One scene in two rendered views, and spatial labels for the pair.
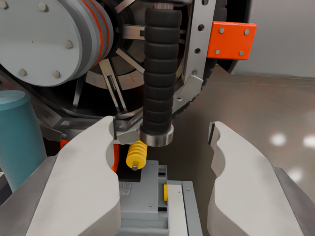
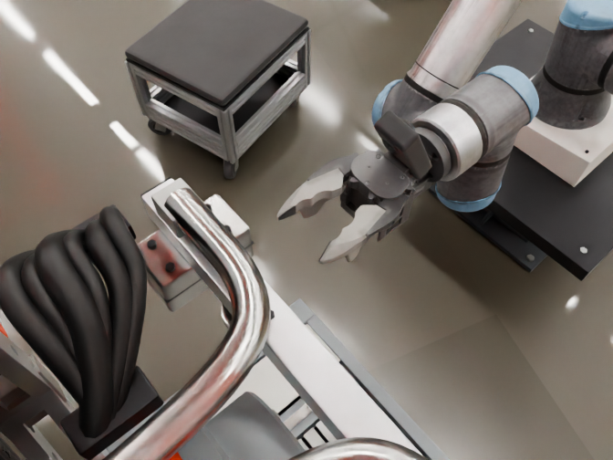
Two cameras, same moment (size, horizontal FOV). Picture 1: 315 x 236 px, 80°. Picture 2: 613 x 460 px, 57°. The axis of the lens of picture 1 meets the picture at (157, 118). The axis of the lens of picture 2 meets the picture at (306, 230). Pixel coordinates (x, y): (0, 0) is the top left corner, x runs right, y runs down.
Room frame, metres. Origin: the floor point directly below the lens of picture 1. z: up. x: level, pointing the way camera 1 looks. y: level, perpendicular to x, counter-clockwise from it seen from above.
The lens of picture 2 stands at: (0.32, 0.26, 1.35)
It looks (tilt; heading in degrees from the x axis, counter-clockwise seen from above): 57 degrees down; 231
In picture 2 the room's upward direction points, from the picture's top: straight up
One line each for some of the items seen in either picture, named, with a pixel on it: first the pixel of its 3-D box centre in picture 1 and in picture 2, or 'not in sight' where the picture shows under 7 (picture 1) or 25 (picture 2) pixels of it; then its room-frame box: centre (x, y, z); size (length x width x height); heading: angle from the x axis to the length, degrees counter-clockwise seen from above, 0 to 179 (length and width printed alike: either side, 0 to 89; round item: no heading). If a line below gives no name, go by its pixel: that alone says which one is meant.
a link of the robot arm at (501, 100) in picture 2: not in sight; (484, 113); (-0.20, -0.01, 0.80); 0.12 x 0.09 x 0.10; 1
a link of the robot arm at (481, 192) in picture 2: not in sight; (466, 164); (-0.21, -0.01, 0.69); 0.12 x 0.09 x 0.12; 87
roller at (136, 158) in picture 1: (139, 138); not in sight; (0.54, 0.06, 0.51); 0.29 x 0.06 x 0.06; 1
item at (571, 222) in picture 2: not in sight; (533, 162); (-0.79, -0.12, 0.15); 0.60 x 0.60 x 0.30; 3
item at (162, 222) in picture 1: (114, 195); not in sight; (0.61, 0.18, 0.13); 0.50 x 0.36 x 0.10; 91
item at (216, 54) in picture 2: not in sight; (223, 79); (-0.30, -0.91, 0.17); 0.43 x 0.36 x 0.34; 17
